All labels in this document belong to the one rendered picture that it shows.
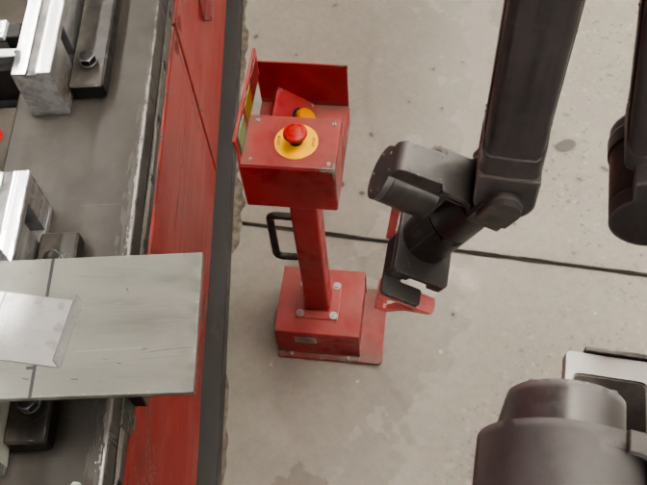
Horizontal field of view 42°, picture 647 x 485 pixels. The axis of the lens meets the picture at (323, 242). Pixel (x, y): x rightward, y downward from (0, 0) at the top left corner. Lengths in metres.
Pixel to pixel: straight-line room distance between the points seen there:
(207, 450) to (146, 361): 0.98
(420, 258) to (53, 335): 0.43
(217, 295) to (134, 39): 0.83
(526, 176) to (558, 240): 1.47
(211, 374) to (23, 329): 1.01
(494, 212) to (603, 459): 0.54
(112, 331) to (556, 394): 0.78
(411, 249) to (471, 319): 1.19
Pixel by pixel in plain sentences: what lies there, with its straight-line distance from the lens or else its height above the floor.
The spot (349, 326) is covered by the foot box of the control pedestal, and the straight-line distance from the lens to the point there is 1.95.
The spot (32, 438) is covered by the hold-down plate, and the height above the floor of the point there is 0.91.
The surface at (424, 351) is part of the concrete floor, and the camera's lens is 2.06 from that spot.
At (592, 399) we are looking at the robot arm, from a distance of 0.29.
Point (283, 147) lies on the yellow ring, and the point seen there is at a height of 0.78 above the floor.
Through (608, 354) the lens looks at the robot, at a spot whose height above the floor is 1.04.
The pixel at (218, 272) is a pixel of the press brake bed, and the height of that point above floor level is 0.05.
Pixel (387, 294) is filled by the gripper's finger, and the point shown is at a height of 1.07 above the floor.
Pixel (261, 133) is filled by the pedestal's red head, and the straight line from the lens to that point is 1.42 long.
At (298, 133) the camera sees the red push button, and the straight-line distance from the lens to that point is 1.37.
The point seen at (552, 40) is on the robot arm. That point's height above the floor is 1.41.
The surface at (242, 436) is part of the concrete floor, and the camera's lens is 2.00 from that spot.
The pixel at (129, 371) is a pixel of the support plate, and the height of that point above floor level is 1.00.
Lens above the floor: 1.88
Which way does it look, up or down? 59 degrees down
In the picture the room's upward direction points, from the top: 6 degrees counter-clockwise
